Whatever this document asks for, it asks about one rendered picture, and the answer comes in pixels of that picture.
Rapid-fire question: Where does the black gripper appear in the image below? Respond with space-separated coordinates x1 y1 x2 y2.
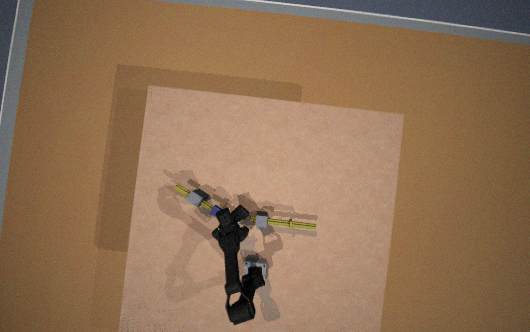
212 205 249 241

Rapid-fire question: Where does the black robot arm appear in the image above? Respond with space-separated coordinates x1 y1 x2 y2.
215 208 265 325

